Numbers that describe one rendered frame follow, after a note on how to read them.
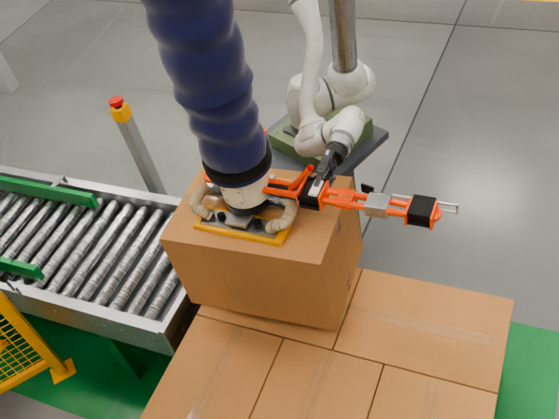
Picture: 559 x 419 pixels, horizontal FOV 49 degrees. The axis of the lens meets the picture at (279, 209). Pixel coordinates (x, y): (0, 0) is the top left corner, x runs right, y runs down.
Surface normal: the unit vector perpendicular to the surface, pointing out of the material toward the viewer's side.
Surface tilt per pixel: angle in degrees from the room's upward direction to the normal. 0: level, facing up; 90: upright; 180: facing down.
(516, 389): 0
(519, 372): 0
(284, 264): 90
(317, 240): 1
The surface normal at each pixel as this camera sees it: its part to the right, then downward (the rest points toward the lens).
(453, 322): -0.18, -0.67
